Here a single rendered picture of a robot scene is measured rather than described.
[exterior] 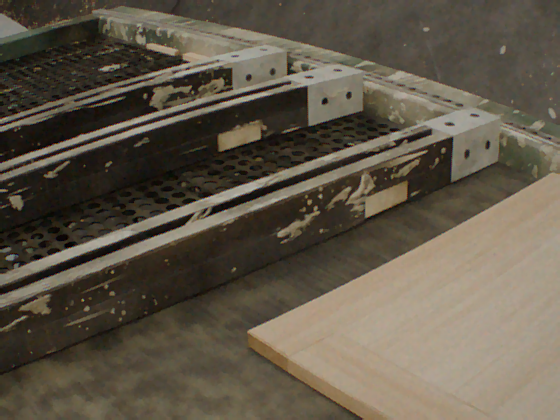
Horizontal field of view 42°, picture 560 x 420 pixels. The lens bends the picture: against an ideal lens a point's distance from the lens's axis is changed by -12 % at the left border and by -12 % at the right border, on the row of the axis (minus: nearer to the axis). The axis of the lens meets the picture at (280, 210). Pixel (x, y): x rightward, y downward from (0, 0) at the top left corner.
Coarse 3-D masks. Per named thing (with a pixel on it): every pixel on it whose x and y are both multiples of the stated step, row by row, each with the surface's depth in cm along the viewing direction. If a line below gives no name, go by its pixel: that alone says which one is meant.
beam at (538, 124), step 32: (128, 32) 188; (160, 32) 176; (224, 32) 169; (288, 64) 146; (352, 64) 144; (384, 96) 130; (448, 96) 128; (352, 128) 138; (544, 128) 115; (512, 160) 113; (544, 160) 108
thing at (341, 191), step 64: (448, 128) 107; (256, 192) 89; (320, 192) 90; (64, 256) 76; (128, 256) 76; (192, 256) 81; (256, 256) 87; (0, 320) 67; (64, 320) 72; (128, 320) 78
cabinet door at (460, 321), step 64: (448, 256) 86; (512, 256) 86; (320, 320) 76; (384, 320) 76; (448, 320) 75; (512, 320) 74; (320, 384) 68; (384, 384) 66; (448, 384) 66; (512, 384) 65
